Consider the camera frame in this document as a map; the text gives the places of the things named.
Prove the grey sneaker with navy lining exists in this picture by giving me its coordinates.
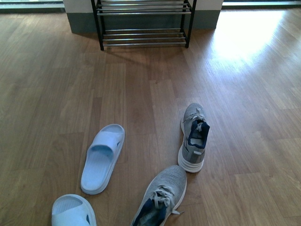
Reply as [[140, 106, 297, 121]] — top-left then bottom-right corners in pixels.
[[178, 103, 210, 173]]

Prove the light blue slide slipper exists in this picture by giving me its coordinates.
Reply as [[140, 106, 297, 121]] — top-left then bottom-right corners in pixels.
[[80, 124, 125, 195], [52, 194, 97, 226]]

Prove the grey knit sneaker white sole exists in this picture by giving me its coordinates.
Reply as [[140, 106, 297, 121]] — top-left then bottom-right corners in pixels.
[[131, 165, 187, 226]]

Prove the black metal shoe rack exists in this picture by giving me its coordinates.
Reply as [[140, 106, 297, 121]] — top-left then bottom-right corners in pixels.
[[91, 0, 197, 50]]

